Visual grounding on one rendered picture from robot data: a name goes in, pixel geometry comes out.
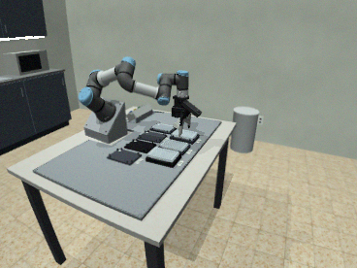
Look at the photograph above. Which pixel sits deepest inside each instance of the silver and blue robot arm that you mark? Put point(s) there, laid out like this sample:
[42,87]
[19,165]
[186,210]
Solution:
[123,73]

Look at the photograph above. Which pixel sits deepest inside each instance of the white control panel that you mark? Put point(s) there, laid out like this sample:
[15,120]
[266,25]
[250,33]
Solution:
[139,114]

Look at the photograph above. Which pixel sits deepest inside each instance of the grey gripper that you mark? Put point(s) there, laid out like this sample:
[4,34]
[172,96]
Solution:
[179,111]

